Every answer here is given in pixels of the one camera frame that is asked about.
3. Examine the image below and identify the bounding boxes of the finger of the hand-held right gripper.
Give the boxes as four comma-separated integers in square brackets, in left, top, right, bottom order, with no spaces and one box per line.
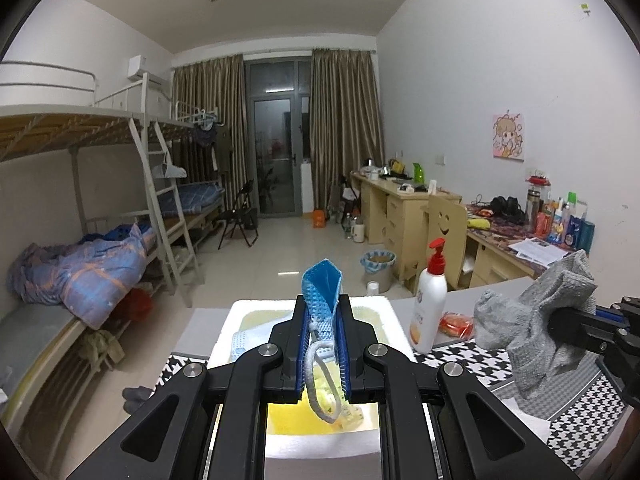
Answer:
[547,307,631,356]
[595,297,640,328]

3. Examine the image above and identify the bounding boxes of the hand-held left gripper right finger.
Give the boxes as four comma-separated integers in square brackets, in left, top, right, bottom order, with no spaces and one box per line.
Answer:
[336,296,593,480]

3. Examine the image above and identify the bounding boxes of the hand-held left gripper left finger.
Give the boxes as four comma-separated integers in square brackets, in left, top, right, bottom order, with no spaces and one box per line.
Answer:
[65,296,307,480]

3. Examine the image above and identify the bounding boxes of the yellow foam fruit net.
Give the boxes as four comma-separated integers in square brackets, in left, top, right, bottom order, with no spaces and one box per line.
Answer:
[267,355,381,433]

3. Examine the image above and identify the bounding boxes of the grey sock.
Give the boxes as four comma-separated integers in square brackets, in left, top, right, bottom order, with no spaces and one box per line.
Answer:
[472,250,598,401]

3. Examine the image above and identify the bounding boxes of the white foam box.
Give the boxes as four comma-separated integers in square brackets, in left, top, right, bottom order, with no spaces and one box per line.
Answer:
[207,299,416,471]

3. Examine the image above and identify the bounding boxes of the printed paper sheets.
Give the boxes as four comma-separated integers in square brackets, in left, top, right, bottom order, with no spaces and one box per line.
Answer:
[507,237,568,267]

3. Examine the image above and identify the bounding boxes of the blue and white wastebasket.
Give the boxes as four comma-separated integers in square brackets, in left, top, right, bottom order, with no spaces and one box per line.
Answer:
[360,249,397,291]

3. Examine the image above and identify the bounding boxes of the row of toiletry bottles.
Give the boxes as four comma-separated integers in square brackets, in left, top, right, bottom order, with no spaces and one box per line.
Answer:
[524,172,597,251]

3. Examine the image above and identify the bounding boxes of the white lotion pump bottle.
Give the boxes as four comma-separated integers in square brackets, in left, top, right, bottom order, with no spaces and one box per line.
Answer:
[410,238,448,355]

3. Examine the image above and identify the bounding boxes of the wooden desk with patterned cover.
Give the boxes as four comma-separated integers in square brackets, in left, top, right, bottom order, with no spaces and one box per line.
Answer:
[462,205,591,291]

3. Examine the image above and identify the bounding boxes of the black folding chair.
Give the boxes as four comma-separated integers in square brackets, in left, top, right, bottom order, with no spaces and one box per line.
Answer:
[216,180,261,251]

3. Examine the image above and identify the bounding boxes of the light wooden desk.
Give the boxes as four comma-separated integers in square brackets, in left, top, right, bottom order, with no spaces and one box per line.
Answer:
[350,170,463,251]

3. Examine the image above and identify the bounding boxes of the red bag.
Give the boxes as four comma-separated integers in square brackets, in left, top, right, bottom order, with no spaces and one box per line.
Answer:
[122,290,151,321]

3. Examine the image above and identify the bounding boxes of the white narrow cabinet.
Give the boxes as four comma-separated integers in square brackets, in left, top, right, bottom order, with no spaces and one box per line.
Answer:
[301,157,314,216]

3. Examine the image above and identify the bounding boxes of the white metal bunk bed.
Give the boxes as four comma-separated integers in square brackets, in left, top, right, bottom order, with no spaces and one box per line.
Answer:
[145,72,226,241]
[0,60,201,441]

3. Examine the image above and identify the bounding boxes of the light wooden chair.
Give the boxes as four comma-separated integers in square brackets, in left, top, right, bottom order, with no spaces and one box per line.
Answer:
[402,192,468,293]

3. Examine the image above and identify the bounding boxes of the blue plaid bedsheet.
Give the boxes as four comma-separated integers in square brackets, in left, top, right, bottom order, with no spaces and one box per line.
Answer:
[172,183,226,213]

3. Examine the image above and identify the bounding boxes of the olive cloth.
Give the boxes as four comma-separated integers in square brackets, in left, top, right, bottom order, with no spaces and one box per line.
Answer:
[82,330,126,371]

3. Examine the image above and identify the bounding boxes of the glass balcony door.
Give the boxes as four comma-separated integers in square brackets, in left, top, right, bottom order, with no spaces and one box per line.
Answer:
[245,57,313,218]

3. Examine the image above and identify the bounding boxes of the white metal bed ladder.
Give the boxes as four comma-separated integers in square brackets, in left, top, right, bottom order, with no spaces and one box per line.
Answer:
[128,117,202,307]

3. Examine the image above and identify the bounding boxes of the hanging dark clothes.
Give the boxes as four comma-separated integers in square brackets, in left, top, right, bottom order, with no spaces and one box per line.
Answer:
[192,122,233,186]

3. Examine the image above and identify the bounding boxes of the blue plaid quilt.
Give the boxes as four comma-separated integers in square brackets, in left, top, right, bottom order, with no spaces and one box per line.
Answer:
[7,222,148,331]

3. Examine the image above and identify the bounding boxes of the brown curtain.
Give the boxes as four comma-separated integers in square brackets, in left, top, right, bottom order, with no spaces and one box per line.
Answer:
[311,48,385,211]
[171,54,251,216]

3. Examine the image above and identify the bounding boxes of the grey mattress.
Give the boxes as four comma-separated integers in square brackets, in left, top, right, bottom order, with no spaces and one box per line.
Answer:
[0,305,86,396]

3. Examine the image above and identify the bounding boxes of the white air conditioner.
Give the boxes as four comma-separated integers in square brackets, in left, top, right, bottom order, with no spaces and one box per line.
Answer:
[127,56,168,86]

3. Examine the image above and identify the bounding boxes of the cartoon wall poster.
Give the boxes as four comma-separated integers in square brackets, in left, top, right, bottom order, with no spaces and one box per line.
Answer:
[491,110,527,161]

